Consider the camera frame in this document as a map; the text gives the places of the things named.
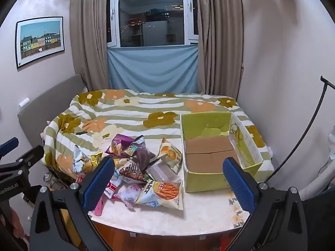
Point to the floral striped blanket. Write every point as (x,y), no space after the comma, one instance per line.
(136,109)

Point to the white framed window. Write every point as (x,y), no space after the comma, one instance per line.
(151,18)

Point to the black curved stand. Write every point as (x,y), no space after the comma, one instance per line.
(324,80)

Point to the white pretzel stick bag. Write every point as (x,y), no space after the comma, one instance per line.
(159,194)

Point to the dark cloth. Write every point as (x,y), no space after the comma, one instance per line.
(322,219)

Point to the red white snack packet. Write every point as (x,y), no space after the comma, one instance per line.
(111,188)

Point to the silvery snack bag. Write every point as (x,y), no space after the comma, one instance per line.
(81,162)

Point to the white wall switch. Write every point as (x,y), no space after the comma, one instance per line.
(24,102)

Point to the pink slim packet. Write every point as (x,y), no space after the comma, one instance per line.
(98,209)

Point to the pink small snack packet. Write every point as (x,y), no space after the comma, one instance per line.
(128,194)

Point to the person's left hand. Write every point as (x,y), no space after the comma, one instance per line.
(18,222)

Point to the small black stick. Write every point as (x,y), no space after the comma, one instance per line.
(81,132)

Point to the brown candy bag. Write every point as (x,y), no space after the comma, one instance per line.
(141,157)

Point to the grey headboard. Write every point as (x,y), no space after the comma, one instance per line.
(47,104)

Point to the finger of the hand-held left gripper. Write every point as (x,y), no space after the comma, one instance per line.
(31,155)
(9,146)

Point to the clear glass jar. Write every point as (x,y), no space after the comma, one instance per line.
(48,179)

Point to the beige curtain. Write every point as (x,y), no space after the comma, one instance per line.
(89,44)
(219,44)

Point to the blue cloth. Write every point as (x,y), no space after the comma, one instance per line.
(151,68)

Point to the white grey packet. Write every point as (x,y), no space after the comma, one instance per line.
(161,172)

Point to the purple snack bag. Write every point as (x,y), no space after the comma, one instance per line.
(116,143)

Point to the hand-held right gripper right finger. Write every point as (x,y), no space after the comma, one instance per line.
(239,185)

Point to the cream orange chip bag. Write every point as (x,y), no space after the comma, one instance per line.
(170,154)

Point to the yellow-green cardboard box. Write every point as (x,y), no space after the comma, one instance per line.
(209,157)

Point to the wall poster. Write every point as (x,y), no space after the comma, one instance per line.
(39,41)

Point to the dark lettered snack bag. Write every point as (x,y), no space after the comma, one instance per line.
(130,174)

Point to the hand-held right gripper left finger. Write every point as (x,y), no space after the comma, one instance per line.
(99,185)

